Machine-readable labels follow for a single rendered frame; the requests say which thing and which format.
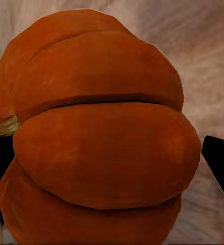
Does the pumpkin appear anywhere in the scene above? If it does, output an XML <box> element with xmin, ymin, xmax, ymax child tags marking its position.
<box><xmin>0</xmin><ymin>9</ymin><xmax>201</xmax><ymax>245</ymax></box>

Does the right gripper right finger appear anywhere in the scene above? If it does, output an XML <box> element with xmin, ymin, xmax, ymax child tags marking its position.
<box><xmin>202</xmin><ymin>136</ymin><xmax>224</xmax><ymax>191</ymax></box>

